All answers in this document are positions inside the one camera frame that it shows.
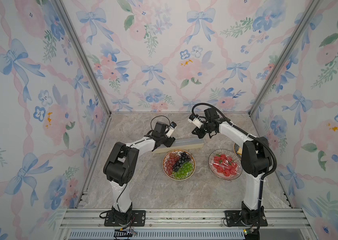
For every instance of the dark blue yellow-rimmed plate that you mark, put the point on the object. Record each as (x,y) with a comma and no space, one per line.
(237,156)

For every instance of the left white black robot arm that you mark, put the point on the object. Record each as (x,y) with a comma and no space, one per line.
(120,168)

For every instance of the aluminium mounting rail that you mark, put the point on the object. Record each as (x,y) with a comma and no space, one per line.
(184,224)

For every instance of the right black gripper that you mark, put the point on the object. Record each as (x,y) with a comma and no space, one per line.
(198,131)

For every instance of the slice of bread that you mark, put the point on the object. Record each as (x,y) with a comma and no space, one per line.
(238,150)

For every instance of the round plate with grapes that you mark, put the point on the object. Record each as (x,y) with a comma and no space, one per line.
(179,164)

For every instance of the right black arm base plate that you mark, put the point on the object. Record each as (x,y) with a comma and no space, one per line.
(235,218)

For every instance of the mixed colour grapes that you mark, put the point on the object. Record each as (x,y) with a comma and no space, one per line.
(179,164)

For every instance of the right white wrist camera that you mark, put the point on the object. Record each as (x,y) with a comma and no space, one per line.
(195,120)

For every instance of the glass bowl with striped rim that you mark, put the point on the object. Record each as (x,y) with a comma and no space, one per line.
(225,164)

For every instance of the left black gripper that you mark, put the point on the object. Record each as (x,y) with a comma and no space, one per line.
(170,142)

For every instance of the red strawberries pile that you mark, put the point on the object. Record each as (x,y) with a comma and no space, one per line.
(225,165)

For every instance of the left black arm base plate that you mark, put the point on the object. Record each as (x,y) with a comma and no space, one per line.
(134,218)

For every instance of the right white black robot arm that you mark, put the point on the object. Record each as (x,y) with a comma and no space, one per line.
(257,160)

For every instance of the cream plastic wrap dispenser box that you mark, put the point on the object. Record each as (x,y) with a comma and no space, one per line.
(163,149)

